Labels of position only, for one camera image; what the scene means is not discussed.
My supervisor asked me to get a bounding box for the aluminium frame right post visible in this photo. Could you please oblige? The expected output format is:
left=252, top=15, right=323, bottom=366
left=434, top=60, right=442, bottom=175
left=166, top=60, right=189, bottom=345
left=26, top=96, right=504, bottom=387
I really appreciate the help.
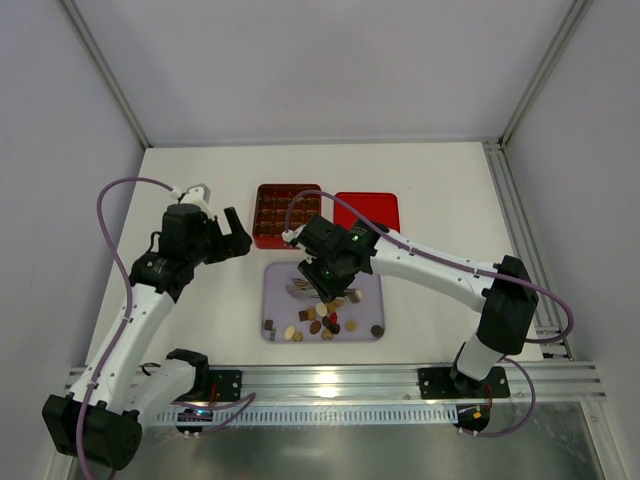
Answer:
left=482, top=0, right=593, bottom=153

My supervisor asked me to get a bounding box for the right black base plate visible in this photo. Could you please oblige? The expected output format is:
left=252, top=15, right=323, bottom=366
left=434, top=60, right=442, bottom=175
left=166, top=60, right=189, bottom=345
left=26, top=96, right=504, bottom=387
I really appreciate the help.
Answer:
left=417, top=366, right=511, bottom=400

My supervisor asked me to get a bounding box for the white swirl oval chocolate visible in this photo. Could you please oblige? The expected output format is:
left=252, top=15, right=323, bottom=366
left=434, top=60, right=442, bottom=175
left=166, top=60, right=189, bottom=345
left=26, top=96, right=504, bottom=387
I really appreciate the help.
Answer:
left=283, top=325, right=296, bottom=341

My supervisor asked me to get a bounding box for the aluminium frame post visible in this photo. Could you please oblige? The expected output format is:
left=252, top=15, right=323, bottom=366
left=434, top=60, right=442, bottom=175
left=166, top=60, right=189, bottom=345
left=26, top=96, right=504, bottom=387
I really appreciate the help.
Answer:
left=59, top=0, right=152, bottom=149
left=482, top=0, right=593, bottom=153

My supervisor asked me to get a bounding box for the slotted cable duct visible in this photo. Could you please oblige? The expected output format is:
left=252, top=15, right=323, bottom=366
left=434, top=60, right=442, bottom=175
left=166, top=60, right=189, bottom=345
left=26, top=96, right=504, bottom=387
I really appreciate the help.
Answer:
left=151, top=403, right=458, bottom=428

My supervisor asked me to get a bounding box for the lilac plastic tray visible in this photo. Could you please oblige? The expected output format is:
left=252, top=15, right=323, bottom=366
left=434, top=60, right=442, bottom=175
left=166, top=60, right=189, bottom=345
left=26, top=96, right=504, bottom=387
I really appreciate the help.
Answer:
left=259, top=262, right=385, bottom=344

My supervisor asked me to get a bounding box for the aluminium mounting rail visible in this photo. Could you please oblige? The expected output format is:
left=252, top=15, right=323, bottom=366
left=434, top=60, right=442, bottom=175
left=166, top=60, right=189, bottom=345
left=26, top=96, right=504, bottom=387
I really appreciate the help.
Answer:
left=212, top=361, right=607, bottom=403

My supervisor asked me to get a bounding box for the red box lid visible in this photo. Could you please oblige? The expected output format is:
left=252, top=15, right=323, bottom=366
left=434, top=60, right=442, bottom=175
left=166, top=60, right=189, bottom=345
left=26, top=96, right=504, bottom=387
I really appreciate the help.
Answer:
left=333, top=192, right=400, bottom=231

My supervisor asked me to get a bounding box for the aluminium frame left post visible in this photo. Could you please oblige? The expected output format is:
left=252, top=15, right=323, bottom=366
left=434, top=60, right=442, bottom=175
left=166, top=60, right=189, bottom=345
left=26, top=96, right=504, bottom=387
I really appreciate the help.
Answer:
left=59, top=0, right=152, bottom=149

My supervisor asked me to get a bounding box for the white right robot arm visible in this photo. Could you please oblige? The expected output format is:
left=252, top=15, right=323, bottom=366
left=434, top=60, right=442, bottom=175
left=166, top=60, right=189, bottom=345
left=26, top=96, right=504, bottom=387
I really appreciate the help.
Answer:
left=282, top=214, right=539, bottom=397

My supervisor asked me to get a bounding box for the dark round chocolate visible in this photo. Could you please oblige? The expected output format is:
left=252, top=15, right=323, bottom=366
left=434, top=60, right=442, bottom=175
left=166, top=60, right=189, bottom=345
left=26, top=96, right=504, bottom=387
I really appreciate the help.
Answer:
left=371, top=325, right=384, bottom=338

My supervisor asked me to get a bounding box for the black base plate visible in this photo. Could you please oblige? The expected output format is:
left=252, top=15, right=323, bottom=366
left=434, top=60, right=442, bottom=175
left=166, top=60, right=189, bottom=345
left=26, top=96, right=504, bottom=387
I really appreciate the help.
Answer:
left=417, top=366, right=511, bottom=400
left=206, top=369, right=243, bottom=404

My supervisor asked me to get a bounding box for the red chocolate box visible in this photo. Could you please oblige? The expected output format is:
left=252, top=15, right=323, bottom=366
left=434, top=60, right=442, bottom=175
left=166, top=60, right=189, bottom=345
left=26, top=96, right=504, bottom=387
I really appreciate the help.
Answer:
left=252, top=183, right=321, bottom=250

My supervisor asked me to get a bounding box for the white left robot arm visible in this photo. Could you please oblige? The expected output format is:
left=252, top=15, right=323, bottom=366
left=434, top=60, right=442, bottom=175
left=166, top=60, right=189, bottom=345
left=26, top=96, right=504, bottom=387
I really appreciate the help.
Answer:
left=42, top=203, right=252, bottom=471

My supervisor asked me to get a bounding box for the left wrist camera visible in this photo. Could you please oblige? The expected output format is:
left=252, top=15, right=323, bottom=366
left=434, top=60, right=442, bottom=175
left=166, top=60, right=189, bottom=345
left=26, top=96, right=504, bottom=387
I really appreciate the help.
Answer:
left=169, top=184, right=211, bottom=215

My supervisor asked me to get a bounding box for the brown leaf chocolate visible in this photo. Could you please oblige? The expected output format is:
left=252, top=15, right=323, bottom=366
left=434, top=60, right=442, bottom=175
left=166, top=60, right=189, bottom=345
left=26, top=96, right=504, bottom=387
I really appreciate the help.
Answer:
left=309, top=321, right=322, bottom=335

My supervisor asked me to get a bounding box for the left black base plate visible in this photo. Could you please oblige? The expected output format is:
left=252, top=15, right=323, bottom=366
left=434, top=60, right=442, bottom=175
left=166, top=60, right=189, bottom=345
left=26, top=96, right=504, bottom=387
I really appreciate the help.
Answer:
left=206, top=369, right=243, bottom=404

